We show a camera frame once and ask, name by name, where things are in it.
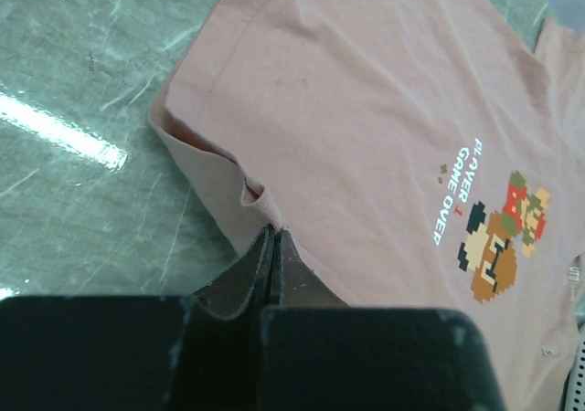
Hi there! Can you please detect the white plastic laundry basket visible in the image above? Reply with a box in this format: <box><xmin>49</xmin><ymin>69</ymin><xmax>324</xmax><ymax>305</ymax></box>
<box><xmin>564</xmin><ymin>328</ymin><xmax>585</xmax><ymax>411</ymax></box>

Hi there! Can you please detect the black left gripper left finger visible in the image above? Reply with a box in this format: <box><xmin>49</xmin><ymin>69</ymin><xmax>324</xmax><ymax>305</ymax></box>
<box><xmin>1</xmin><ymin>227</ymin><xmax>275</xmax><ymax>410</ymax></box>

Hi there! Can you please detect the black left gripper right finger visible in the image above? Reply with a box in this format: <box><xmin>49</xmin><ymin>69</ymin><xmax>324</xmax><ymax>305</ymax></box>
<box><xmin>260</xmin><ymin>231</ymin><xmax>505</xmax><ymax>410</ymax></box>

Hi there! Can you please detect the pink printed t-shirt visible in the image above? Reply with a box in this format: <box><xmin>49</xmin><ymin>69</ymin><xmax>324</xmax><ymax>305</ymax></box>
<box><xmin>149</xmin><ymin>0</ymin><xmax>584</xmax><ymax>410</ymax></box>

